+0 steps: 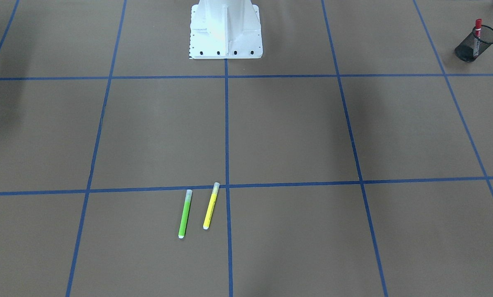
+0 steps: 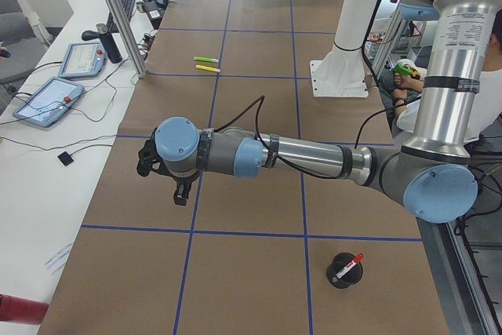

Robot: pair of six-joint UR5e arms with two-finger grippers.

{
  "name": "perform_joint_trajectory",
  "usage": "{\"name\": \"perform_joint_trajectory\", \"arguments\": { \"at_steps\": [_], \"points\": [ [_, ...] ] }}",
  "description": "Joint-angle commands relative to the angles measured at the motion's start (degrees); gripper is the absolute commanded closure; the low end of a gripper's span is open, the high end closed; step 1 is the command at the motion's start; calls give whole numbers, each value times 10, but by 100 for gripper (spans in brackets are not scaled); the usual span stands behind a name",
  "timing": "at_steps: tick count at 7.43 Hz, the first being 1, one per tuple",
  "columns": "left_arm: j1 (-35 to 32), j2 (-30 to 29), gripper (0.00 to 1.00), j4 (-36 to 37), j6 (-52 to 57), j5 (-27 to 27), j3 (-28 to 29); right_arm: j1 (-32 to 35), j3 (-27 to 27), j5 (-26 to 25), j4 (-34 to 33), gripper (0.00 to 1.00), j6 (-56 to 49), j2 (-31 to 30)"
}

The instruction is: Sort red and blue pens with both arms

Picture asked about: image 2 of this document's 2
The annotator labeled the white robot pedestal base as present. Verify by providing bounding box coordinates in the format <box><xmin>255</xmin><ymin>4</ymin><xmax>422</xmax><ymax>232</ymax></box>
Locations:
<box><xmin>310</xmin><ymin>0</ymin><xmax>378</xmax><ymax>98</ymax></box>

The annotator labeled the aluminium frame post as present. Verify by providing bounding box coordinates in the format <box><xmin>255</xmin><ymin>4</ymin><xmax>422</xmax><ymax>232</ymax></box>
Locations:
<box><xmin>105</xmin><ymin>0</ymin><xmax>147</xmax><ymax>78</ymax></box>

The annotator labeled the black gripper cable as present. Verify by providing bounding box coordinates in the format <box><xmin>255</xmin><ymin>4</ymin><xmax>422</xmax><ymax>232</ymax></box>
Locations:
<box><xmin>213</xmin><ymin>0</ymin><xmax>420</xmax><ymax>180</ymax></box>

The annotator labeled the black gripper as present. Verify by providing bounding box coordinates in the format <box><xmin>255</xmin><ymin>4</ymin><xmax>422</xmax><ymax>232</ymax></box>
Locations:
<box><xmin>136</xmin><ymin>139</ymin><xmax>198</xmax><ymax>206</ymax></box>

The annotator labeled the red fire extinguisher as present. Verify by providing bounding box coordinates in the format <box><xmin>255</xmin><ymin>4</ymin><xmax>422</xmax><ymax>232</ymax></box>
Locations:
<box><xmin>0</xmin><ymin>294</ymin><xmax>49</xmax><ymax>325</ymax></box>

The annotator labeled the teach pendant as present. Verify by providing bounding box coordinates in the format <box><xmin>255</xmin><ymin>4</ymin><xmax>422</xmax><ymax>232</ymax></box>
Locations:
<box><xmin>58</xmin><ymin>42</ymin><xmax>107</xmax><ymax>79</ymax></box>
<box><xmin>13</xmin><ymin>77</ymin><xmax>85</xmax><ymax>128</ymax></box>

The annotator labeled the teach pendant far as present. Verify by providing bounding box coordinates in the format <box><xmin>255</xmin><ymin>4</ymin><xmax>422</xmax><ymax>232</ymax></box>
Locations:
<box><xmin>58</xmin><ymin>42</ymin><xmax>107</xmax><ymax>79</ymax></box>

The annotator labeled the black water bottle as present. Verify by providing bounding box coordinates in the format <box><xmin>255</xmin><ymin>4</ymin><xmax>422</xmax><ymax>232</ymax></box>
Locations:
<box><xmin>96</xmin><ymin>23</ymin><xmax>122</xmax><ymax>64</ymax></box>

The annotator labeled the black mesh pen cup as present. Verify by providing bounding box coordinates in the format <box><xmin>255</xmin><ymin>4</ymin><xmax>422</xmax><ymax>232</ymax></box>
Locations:
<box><xmin>326</xmin><ymin>252</ymin><xmax>364</xmax><ymax>289</ymax></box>

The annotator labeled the black keyboard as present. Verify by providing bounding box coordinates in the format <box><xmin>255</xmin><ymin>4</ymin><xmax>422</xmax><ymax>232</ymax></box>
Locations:
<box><xmin>104</xmin><ymin>0</ymin><xmax>137</xmax><ymax>35</ymax></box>

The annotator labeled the teach pendant near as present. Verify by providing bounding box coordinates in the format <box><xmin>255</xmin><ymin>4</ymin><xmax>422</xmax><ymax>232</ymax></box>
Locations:
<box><xmin>13</xmin><ymin>77</ymin><xmax>85</xmax><ymax>128</ymax></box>

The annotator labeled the seated person white shirt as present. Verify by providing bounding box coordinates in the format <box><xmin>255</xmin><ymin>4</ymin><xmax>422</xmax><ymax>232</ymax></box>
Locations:
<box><xmin>393</xmin><ymin>26</ymin><xmax>501</xmax><ymax>146</ymax></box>

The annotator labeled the red and white marker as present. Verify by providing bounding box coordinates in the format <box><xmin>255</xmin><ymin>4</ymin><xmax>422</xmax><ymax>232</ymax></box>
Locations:
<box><xmin>335</xmin><ymin>253</ymin><xmax>364</xmax><ymax>279</ymax></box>

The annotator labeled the green marker pen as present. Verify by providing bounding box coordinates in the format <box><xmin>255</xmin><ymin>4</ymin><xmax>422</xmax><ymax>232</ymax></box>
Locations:
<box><xmin>193</xmin><ymin>56</ymin><xmax>219</xmax><ymax>64</ymax></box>

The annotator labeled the yellow marker pen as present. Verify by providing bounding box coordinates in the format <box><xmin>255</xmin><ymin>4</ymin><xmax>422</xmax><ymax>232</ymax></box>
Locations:
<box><xmin>195</xmin><ymin>64</ymin><xmax>221</xmax><ymax>73</ymax></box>

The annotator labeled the small black square pad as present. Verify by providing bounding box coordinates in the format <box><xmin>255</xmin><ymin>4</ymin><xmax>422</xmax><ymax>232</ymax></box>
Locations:
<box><xmin>57</xmin><ymin>151</ymin><xmax>74</xmax><ymax>166</ymax></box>

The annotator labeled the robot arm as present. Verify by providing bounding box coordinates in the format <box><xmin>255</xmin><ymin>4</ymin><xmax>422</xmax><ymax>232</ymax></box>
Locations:
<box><xmin>137</xmin><ymin>0</ymin><xmax>501</xmax><ymax>224</ymax></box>

